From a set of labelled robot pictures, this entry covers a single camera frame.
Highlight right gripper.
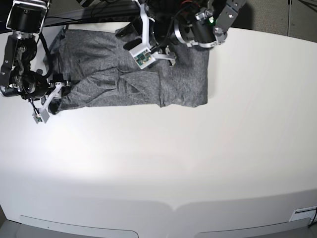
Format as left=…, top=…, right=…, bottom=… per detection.
left=0, top=71, right=72, bottom=123

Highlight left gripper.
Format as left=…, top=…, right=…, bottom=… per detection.
left=116, top=0, right=198, bottom=66

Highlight grey long-sleeve T-shirt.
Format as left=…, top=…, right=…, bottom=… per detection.
left=49, top=29, right=209, bottom=115

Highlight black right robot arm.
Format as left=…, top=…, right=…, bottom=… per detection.
left=0, top=0, right=71, bottom=123

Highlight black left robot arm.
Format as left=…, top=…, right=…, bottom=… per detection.
left=116, top=0, right=246, bottom=69

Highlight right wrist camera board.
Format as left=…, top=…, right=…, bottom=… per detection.
left=32, top=113, right=43, bottom=123

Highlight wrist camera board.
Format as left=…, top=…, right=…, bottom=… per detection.
left=134, top=50, right=156, bottom=69
left=32, top=113, right=43, bottom=123

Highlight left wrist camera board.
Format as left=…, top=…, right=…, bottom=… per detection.
left=134, top=50, right=156, bottom=69

